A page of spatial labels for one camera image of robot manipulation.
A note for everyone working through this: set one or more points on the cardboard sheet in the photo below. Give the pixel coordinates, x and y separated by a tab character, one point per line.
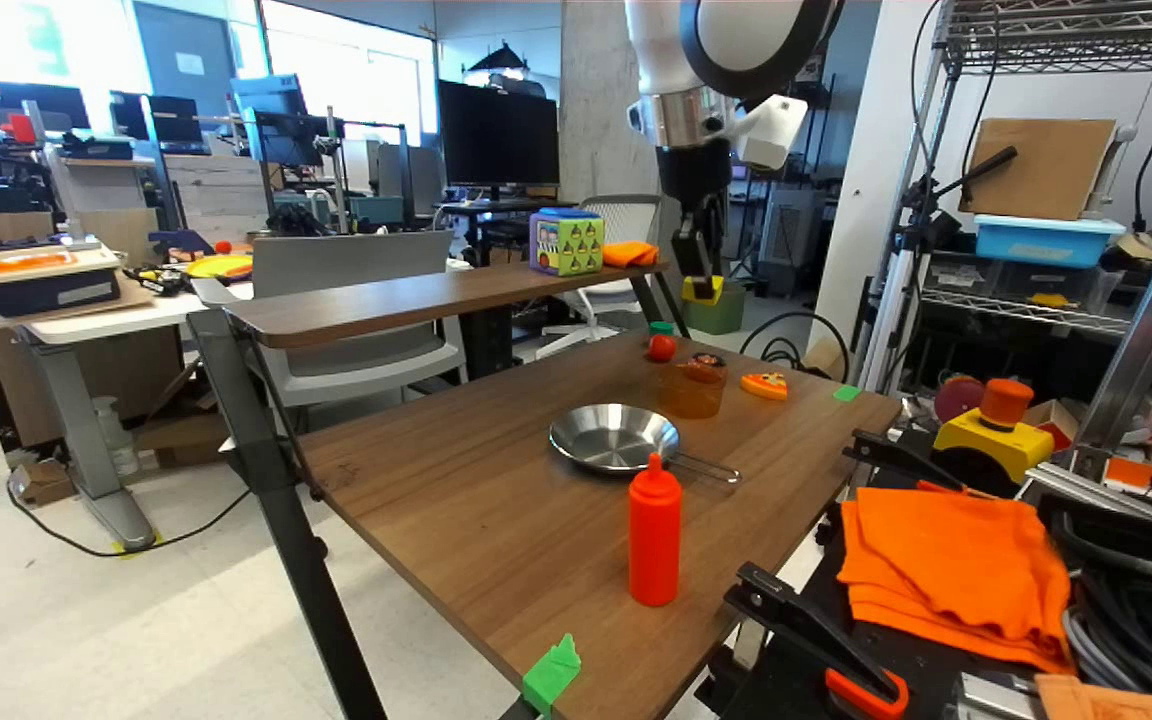
1041	165

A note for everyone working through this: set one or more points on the amber transparent bowl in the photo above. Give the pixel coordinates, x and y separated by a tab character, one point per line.
693	398

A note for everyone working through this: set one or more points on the green toy block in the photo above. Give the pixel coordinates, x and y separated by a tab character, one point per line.
660	325

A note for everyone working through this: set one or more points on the dark wooden bench table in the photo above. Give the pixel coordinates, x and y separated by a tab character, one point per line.
388	303

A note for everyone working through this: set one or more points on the silver tripod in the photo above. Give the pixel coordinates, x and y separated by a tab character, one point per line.
919	265

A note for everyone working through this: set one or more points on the red toy ball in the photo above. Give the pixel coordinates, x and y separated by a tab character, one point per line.
660	351

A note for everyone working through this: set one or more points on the red squeeze bottle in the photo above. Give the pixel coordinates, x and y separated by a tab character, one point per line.
653	534

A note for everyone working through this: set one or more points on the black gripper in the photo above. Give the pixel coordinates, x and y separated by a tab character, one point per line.
693	180

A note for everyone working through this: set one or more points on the black monitor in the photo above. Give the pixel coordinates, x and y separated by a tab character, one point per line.
499	133

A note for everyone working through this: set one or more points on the brown toy donut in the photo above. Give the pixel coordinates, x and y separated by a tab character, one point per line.
706	360

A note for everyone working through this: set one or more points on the dark red disc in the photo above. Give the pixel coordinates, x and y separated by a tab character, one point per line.
962	398

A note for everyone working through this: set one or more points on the grey plastic chair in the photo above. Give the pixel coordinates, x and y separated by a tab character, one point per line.
348	261

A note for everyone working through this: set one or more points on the green waste bin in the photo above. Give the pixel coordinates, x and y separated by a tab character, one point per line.
722	317

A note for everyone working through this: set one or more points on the colourful toy cube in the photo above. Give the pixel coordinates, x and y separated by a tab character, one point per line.
566	245

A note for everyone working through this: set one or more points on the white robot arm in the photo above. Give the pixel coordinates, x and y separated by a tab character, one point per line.
660	60

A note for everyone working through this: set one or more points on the blue plastic bin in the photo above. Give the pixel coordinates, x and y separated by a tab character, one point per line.
1045	240

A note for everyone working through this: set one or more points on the short green tape strip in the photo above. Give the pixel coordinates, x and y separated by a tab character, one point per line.
548	674

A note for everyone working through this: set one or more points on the device with orange top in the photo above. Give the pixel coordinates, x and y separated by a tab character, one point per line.
41	282

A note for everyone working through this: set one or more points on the white height-adjustable desk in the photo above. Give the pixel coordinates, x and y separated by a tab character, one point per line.
71	400

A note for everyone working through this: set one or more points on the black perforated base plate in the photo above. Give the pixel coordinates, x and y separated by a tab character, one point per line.
929	651

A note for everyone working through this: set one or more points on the silver metal pan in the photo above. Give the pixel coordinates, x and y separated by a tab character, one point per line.
615	438

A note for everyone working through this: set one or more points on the crumpled orange cloth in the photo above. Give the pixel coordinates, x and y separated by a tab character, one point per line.
628	255

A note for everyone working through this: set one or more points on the yellow emergency stop box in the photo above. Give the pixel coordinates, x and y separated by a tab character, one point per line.
990	440

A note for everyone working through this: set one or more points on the toy pizza slice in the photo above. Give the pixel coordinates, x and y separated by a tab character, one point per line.
764	387

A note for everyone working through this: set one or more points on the folded orange cloth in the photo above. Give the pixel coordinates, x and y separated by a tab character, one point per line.
957	575

